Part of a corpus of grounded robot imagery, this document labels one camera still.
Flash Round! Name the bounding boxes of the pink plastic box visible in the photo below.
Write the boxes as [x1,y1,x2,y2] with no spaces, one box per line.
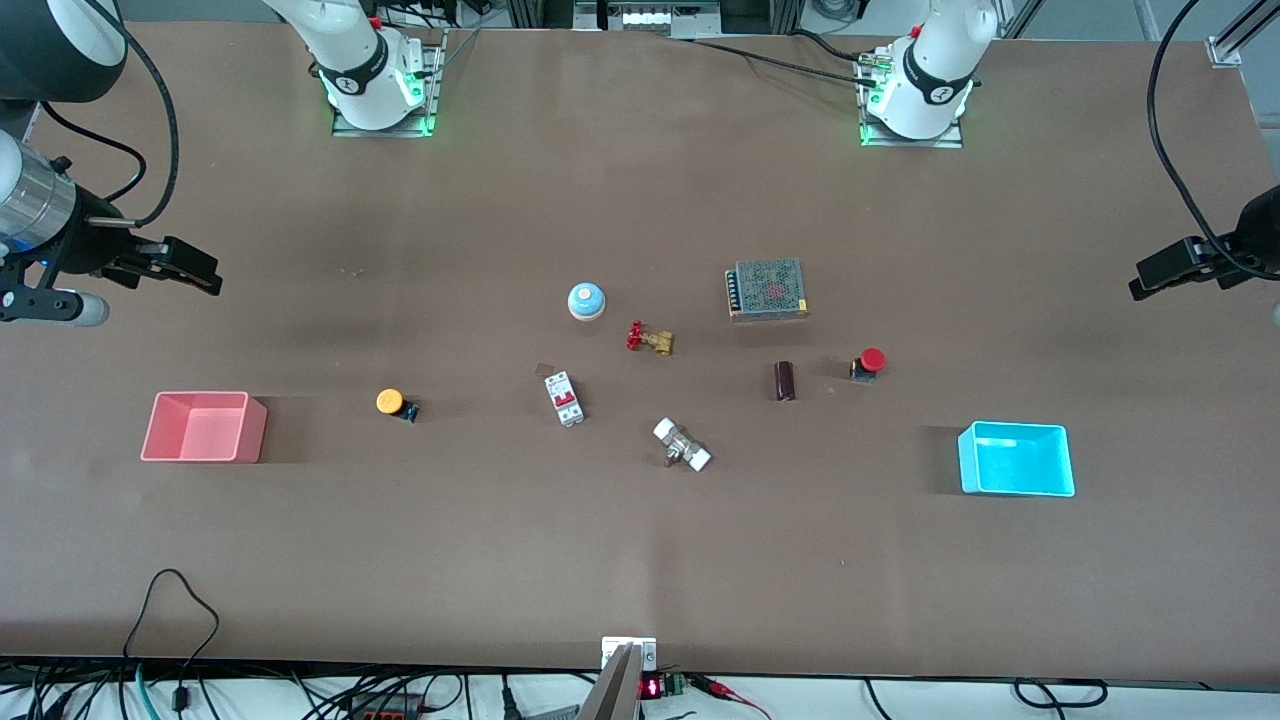
[140,391,269,465]

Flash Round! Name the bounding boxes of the cyan plastic box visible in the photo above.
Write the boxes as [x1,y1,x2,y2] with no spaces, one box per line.
[957,421,1077,498]

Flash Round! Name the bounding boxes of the white red circuit breaker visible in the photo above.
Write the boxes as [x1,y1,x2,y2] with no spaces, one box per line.
[544,370,586,428]

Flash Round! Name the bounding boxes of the metal mesh power supply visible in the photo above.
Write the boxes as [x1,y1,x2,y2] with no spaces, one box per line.
[725,258,810,322]

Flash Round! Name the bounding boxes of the orange power strip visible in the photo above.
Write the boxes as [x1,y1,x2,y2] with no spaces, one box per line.
[345,696,428,720]

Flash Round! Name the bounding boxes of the metal valve white ends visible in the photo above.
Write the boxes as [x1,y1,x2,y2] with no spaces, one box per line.
[652,417,713,473]

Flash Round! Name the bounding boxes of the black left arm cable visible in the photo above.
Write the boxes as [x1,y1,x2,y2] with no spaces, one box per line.
[1146,0,1237,257]

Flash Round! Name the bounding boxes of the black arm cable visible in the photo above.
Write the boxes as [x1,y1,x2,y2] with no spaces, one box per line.
[38,0,182,230]
[1146,0,1237,257]

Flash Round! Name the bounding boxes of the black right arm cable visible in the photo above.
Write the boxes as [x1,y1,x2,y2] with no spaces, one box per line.
[38,0,182,230]

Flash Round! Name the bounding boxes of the aluminium frame corner post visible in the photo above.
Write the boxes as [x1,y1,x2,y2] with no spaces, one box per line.
[1207,0,1280,69]

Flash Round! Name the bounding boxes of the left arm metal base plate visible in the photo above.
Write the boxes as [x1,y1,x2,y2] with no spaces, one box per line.
[859,50,966,150]

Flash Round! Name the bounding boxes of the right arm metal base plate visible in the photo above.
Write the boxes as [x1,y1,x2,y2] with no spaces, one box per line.
[331,30,447,139]

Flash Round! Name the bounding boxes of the black looped cable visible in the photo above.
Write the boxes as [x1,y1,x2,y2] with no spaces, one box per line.
[121,568,222,713]

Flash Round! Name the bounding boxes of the black coiled cable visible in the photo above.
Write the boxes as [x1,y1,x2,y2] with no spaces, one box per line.
[1013,677,1110,710]

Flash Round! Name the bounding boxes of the black cable on table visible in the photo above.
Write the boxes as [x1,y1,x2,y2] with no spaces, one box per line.
[688,28,887,87]

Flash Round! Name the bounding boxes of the brass valve red handle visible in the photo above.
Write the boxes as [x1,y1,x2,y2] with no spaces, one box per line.
[626,320,676,357]

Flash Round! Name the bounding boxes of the white device on aluminium frame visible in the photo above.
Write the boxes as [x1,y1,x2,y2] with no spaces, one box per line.
[573,0,723,34]

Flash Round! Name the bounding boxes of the white metal mount bracket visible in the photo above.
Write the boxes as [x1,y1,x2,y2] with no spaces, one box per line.
[600,636,659,674]

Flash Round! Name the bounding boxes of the grey camera mount bar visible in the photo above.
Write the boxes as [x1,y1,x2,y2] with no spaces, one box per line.
[577,644,643,720]

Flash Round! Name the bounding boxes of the red clip wire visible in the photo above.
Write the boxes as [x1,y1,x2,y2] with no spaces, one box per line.
[688,674,773,720]

